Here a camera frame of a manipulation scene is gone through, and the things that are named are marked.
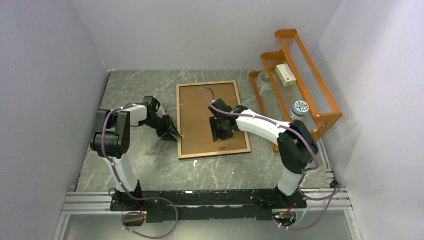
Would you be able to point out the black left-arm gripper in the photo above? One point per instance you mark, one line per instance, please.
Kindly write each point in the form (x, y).
(167, 126)

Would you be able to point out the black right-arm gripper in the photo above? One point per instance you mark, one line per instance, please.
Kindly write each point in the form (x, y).
(216, 134)

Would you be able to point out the light wooden picture frame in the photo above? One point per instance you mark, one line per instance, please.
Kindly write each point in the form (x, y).
(212, 155)

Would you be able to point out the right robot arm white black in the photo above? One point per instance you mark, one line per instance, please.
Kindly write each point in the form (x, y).
(297, 148)

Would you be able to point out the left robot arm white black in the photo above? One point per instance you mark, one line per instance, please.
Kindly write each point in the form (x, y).
(111, 136)

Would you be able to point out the blue white ceramic jar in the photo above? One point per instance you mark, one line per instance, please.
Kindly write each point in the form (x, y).
(299, 110)

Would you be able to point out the white red medicine box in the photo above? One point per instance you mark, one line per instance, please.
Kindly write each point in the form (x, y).
(285, 74)

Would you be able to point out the orange wooden shelf rack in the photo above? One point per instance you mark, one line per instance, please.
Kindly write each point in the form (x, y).
(309, 86)

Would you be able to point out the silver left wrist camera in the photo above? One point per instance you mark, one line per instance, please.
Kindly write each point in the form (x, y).
(160, 112)

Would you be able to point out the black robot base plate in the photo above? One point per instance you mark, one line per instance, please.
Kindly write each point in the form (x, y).
(167, 205)

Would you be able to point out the aluminium rail frame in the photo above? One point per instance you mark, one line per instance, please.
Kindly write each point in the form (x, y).
(321, 200)

